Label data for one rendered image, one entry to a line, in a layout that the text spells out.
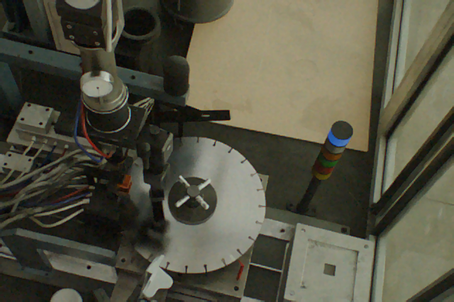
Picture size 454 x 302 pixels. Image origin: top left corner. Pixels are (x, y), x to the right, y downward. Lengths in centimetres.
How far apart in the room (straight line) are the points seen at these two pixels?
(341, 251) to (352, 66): 67
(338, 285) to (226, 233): 27
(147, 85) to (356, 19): 84
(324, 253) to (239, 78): 62
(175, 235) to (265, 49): 75
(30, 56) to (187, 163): 43
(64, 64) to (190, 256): 52
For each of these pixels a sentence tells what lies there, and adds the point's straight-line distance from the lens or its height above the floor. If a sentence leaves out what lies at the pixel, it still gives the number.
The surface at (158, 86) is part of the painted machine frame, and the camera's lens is 134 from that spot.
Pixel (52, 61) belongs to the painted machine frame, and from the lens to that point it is 140.
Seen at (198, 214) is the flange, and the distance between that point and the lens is 128.
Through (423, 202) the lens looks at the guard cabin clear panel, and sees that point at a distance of 125.
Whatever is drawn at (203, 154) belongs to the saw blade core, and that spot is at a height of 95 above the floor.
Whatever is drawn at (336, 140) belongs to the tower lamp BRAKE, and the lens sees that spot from 119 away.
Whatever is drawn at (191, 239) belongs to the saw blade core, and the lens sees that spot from 127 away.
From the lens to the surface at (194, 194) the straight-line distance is 125.
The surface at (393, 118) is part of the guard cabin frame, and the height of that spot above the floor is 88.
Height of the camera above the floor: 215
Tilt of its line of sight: 61 degrees down
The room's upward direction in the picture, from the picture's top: 10 degrees clockwise
